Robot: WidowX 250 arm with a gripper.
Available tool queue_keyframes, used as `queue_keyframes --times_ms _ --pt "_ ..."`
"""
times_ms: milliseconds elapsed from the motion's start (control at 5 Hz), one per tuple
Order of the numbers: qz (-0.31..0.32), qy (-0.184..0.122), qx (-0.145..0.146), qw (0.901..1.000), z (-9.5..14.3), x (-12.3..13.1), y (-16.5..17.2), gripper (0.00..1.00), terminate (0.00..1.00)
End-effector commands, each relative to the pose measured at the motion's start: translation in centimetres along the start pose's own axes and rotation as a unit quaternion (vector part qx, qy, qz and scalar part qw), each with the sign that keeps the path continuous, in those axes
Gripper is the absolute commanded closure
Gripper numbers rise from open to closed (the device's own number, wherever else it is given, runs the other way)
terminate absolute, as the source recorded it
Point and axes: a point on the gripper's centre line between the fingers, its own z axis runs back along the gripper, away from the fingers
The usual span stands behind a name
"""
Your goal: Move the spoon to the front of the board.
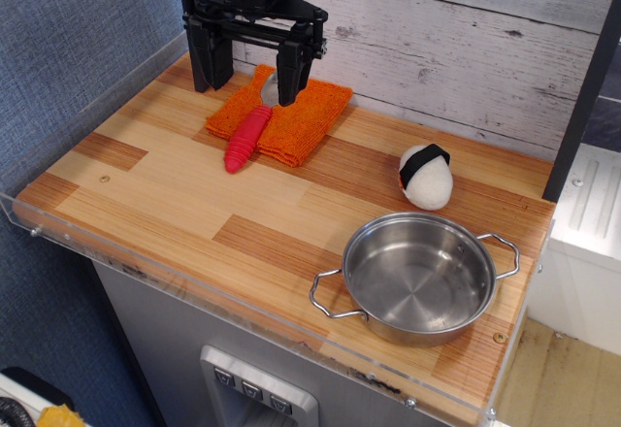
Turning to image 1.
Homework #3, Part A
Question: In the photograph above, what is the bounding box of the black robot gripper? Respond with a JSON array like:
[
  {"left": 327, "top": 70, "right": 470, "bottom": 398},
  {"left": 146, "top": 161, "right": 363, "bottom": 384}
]
[{"left": 181, "top": 0, "right": 328, "bottom": 107}]

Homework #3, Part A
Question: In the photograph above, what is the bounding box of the red handled metal spoon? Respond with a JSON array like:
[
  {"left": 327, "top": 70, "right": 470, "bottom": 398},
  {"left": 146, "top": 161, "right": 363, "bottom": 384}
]
[{"left": 224, "top": 71, "right": 278, "bottom": 174}]

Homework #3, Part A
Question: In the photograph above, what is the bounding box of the orange knitted towel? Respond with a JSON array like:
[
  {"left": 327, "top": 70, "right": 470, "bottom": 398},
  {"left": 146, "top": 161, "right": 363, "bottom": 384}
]
[{"left": 206, "top": 64, "right": 353, "bottom": 168}]

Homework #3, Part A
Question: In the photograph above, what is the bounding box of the white plush rice ball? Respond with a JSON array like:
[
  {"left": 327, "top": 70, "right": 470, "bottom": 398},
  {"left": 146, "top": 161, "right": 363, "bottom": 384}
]
[{"left": 398, "top": 144, "right": 453, "bottom": 211}]

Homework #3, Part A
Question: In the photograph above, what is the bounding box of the stainless steel pot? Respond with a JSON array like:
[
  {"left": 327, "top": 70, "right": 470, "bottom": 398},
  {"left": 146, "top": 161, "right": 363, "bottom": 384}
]
[{"left": 309, "top": 212, "right": 521, "bottom": 347}]

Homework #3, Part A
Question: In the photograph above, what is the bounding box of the grey toy fridge cabinet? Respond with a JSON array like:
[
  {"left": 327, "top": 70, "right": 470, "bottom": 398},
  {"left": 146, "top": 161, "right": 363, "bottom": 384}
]
[{"left": 95, "top": 263, "right": 494, "bottom": 426}]

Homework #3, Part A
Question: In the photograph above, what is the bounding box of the white toy sink unit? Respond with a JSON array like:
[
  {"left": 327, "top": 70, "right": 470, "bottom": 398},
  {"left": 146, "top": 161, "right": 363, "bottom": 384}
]
[{"left": 527, "top": 144, "right": 620, "bottom": 354}]

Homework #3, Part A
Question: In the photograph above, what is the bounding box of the clear acrylic table guard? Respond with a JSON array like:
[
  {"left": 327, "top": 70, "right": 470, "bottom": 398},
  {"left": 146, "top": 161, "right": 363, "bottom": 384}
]
[{"left": 9, "top": 57, "right": 553, "bottom": 410}]

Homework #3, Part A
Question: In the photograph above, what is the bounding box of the dark vertical post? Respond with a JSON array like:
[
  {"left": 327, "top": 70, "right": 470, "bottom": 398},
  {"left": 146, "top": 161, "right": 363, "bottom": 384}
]
[{"left": 542, "top": 0, "right": 620, "bottom": 203}]

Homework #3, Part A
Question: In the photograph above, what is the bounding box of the black cable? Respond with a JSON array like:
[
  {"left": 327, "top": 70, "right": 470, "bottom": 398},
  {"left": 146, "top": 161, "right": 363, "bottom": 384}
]
[{"left": 0, "top": 396, "right": 33, "bottom": 427}]

